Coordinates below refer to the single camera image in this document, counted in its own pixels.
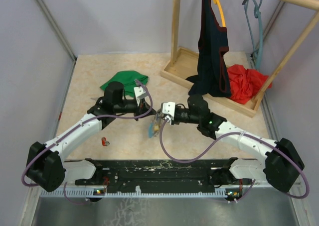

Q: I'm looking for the aluminium rail frame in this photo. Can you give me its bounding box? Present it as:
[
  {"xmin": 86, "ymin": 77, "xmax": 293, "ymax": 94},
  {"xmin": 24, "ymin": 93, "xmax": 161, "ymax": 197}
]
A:
[{"xmin": 29, "ymin": 167, "xmax": 302, "ymax": 199}]

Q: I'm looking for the dark navy garment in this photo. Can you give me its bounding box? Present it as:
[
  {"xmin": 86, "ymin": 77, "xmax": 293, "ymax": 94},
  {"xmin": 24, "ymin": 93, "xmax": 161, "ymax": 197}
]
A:
[{"xmin": 186, "ymin": 0, "xmax": 231, "ymax": 98}]

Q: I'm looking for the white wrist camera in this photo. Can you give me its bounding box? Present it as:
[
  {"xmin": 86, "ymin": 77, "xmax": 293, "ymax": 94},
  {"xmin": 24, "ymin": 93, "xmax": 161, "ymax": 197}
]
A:
[
  {"xmin": 134, "ymin": 79, "xmax": 149, "ymax": 105},
  {"xmin": 160, "ymin": 102, "xmax": 176, "ymax": 124}
]

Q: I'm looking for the yellow key tag with key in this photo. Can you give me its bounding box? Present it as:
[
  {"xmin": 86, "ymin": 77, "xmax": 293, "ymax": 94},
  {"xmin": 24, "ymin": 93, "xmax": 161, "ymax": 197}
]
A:
[{"xmin": 154, "ymin": 124, "xmax": 160, "ymax": 131}]

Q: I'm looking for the red cloth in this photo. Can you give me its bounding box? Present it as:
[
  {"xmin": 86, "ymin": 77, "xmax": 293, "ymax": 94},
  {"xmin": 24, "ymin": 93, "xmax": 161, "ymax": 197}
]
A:
[{"xmin": 227, "ymin": 64, "xmax": 268, "ymax": 105}]

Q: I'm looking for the green cloth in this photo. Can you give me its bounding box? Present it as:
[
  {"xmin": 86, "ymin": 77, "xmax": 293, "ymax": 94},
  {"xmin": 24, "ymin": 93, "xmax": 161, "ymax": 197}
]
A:
[{"xmin": 100, "ymin": 70, "xmax": 149, "ymax": 97}]

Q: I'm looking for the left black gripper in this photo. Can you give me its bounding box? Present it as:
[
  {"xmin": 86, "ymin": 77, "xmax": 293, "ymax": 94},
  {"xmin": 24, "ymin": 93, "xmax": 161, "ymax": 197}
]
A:
[{"xmin": 114, "ymin": 97, "xmax": 157, "ymax": 121}]

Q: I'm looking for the grey-blue hanger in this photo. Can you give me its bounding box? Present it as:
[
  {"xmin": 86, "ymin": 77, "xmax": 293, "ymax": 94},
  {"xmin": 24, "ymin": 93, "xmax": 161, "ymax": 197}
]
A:
[{"xmin": 240, "ymin": 0, "xmax": 272, "ymax": 70}]

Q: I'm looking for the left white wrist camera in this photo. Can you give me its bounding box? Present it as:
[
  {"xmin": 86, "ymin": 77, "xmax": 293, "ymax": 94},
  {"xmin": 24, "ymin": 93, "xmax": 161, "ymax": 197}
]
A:
[{"xmin": 134, "ymin": 79, "xmax": 149, "ymax": 105}]

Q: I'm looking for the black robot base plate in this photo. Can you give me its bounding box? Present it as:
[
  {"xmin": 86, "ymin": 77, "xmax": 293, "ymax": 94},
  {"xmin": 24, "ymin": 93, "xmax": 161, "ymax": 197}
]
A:
[{"xmin": 75, "ymin": 158, "xmax": 252, "ymax": 194}]

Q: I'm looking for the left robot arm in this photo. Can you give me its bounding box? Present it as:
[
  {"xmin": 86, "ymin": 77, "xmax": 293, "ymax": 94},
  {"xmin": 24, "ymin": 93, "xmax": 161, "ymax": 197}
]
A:
[{"xmin": 21, "ymin": 80, "xmax": 156, "ymax": 192}]

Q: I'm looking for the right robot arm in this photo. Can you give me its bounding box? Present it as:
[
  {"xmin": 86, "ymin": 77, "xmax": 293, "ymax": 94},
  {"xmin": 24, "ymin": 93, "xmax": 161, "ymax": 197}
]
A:
[{"xmin": 161, "ymin": 95, "xmax": 305, "ymax": 193}]

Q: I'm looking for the wooden clothes rack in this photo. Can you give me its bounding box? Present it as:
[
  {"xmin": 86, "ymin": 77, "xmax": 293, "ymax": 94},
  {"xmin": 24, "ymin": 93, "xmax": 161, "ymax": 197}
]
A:
[{"xmin": 160, "ymin": 0, "xmax": 319, "ymax": 118}]

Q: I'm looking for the yellow hanger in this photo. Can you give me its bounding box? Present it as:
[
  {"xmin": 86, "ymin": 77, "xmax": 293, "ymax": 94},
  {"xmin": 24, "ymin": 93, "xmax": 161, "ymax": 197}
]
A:
[{"xmin": 213, "ymin": 0, "xmax": 226, "ymax": 27}]

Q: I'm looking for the red key tag with key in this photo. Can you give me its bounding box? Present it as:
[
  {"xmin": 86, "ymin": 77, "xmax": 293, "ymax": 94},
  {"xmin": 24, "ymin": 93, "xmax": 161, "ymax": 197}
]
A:
[{"xmin": 101, "ymin": 137, "xmax": 110, "ymax": 146}]

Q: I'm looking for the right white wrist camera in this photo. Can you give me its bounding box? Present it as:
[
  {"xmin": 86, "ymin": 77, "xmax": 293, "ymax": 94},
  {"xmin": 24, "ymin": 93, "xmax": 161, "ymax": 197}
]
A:
[{"xmin": 160, "ymin": 102, "xmax": 176, "ymax": 124}]

